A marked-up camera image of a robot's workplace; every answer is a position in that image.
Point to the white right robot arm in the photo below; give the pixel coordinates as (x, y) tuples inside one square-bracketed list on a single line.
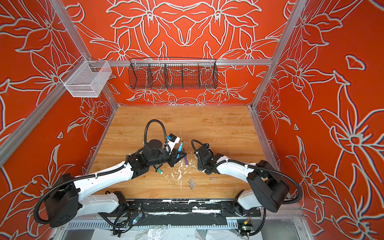
[(269, 188)]

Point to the black wire basket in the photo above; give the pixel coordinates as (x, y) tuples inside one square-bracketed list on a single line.
[(173, 74)]

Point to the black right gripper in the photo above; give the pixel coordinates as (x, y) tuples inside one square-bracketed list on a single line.
[(199, 166)]

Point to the right aluminium frame post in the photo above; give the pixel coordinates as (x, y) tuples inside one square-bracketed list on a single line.
[(291, 23)]

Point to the white mesh basket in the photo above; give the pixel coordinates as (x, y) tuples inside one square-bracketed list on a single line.
[(84, 81)]

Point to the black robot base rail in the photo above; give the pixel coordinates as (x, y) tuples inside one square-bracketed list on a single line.
[(216, 213)]

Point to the aluminium corner frame post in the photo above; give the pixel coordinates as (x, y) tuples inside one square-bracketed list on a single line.
[(85, 55)]

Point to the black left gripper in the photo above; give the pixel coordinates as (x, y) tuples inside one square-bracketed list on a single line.
[(173, 157)]

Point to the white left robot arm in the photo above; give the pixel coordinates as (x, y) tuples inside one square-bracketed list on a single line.
[(66, 199)]

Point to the purple highlighter pen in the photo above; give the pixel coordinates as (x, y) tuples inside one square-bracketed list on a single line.
[(186, 161)]

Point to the blue highlighter pen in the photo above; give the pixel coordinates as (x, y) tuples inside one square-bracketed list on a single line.
[(180, 149)]

